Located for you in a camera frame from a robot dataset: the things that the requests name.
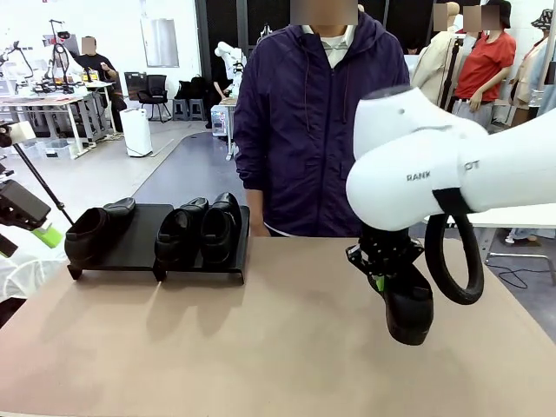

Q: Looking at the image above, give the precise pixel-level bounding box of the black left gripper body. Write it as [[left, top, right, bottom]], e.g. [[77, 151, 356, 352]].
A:
[[0, 198, 18, 228]]

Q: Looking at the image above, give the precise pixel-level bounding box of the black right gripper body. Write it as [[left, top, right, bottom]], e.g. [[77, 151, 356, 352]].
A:
[[358, 223, 425, 279]]

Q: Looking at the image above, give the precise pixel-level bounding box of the person's right forearm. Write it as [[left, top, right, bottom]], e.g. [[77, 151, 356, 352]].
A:
[[234, 142, 266, 192]]

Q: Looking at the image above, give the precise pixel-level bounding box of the black metal shoe stand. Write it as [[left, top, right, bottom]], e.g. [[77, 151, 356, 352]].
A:
[[154, 204, 251, 286], [67, 202, 175, 282]]

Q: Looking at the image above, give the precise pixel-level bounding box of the black pole stand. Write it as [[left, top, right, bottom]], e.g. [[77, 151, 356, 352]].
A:
[[438, 36, 464, 112]]

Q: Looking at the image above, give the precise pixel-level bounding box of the person's right hand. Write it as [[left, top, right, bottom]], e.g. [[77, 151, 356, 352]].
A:
[[244, 189, 271, 239]]

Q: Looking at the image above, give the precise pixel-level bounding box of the clear plastic storage box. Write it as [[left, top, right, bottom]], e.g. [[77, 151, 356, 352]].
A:
[[33, 138, 78, 162]]

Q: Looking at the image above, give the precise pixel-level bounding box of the white-legged work desk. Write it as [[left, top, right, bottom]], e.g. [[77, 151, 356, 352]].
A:
[[0, 95, 95, 160]]

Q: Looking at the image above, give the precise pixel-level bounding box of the white air purifier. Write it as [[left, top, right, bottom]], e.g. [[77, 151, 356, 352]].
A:
[[119, 108, 154, 158]]

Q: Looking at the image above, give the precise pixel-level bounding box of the black white desk robot rig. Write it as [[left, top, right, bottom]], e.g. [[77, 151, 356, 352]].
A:
[[0, 41, 34, 95], [41, 19, 77, 95]]

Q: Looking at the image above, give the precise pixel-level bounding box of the person in purple jacket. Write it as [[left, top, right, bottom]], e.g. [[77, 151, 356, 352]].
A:
[[233, 0, 412, 239]]

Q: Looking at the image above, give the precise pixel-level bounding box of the seated person in black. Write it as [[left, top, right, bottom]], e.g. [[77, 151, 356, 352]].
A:
[[73, 36, 128, 134]]

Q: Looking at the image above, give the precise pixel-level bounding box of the black square board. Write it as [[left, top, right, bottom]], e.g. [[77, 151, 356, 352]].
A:
[[123, 71, 149, 105]]

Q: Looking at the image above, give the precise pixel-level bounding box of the black mesh office chair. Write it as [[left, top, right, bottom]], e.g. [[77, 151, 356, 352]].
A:
[[137, 74, 174, 123]]

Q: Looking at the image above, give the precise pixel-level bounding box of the computer case with coloured lights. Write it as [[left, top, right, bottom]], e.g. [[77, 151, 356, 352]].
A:
[[210, 106, 235, 138]]

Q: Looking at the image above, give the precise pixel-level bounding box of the mannequin in beige jacket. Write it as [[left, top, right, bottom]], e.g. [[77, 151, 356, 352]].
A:
[[410, 2, 465, 114]]

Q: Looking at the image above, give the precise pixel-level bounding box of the mannequin in red shirt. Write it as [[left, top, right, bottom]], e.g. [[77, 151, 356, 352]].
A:
[[447, 0, 518, 131]]

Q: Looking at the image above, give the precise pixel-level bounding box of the black backpack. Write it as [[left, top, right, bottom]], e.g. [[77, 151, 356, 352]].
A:
[[175, 76, 205, 102]]

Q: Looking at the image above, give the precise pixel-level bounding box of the mannequin with bucket hat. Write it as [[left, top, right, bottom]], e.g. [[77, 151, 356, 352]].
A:
[[506, 8, 556, 127]]

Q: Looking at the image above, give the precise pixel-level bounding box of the black corrugated cable hose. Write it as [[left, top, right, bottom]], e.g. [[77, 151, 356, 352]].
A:
[[424, 211, 485, 306]]

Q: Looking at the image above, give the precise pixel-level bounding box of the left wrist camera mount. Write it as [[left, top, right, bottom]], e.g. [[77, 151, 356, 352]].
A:
[[0, 122, 36, 149]]

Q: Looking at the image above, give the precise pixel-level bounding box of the white wall cabinet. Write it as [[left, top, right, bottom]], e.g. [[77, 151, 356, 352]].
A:
[[140, 17, 181, 69]]

